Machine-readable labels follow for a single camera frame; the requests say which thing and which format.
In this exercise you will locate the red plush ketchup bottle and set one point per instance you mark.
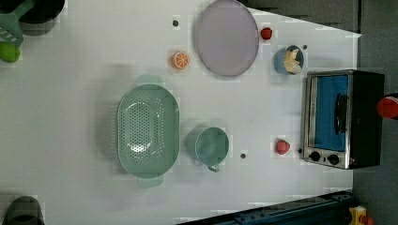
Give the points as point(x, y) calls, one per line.
point(387, 106)

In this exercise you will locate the black toaster oven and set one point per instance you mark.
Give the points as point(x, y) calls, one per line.
point(342, 128)

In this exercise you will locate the green mug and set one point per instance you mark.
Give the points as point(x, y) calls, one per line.
point(209, 146)

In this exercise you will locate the green oval colander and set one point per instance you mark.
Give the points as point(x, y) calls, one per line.
point(148, 139)

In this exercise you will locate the orange slice toy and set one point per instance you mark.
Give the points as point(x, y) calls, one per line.
point(180, 60)

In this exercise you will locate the lilac round plate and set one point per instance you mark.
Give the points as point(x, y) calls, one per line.
point(226, 38)

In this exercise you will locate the large pink strawberry toy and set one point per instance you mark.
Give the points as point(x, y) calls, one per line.
point(282, 147)

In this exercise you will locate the blue bowl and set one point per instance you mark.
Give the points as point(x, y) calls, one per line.
point(281, 54)

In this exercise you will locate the small red strawberry toy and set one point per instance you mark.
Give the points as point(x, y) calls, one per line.
point(266, 33)

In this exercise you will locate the peeled banana toy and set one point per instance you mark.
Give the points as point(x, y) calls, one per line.
point(290, 62)

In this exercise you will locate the yellow red toy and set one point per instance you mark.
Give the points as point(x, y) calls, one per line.
point(360, 217)

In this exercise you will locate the green lime toy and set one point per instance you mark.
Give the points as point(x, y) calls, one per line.
point(9, 52)

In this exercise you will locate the green spatula toy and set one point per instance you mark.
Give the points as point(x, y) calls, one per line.
point(10, 30)

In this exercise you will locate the blue metal frame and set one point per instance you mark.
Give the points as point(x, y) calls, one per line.
point(328, 209)

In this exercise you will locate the black cylinder post lower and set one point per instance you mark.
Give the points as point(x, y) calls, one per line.
point(25, 210)

